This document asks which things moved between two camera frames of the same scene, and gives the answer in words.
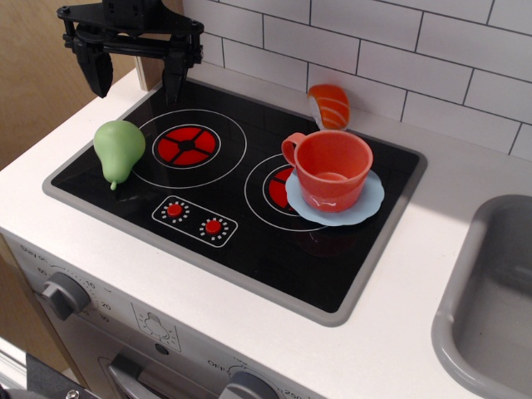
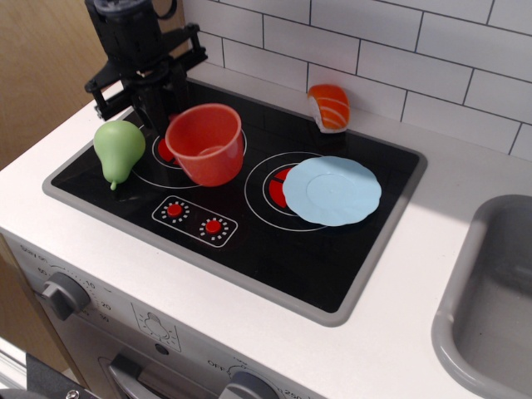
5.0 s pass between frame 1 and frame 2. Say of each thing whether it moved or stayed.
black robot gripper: moved
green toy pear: stayed
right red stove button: stayed
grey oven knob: stayed
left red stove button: stayed
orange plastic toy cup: moved
